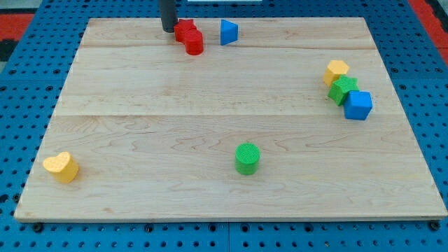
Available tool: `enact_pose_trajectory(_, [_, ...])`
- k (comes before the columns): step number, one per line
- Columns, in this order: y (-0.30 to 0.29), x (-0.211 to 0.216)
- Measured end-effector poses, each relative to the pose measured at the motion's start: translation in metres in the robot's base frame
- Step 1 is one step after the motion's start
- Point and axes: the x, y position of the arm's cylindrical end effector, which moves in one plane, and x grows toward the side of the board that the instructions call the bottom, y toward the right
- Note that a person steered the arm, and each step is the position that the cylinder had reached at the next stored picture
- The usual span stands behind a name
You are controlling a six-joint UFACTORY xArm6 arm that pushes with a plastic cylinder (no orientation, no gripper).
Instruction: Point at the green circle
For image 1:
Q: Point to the light wooden board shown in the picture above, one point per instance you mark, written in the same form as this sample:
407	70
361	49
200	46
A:
154	130

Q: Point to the green star block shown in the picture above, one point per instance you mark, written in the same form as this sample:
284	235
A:
340	88

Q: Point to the yellow hexagon block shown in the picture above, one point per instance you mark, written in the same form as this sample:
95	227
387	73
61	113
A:
334	70

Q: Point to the yellow heart block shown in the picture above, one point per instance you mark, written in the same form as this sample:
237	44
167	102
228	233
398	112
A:
62	167

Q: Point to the green cylinder block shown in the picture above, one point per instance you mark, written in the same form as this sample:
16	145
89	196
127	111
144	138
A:
247	156

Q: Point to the blue triangle block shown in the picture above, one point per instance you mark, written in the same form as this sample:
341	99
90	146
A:
229	32

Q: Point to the black cylindrical robot pointer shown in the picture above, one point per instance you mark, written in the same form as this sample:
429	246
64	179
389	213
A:
168	15

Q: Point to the blue cube block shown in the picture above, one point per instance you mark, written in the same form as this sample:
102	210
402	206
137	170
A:
358	105

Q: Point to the red star block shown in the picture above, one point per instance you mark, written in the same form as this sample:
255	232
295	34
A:
182	26

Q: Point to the red cylinder block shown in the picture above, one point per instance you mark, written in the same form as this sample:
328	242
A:
193	41

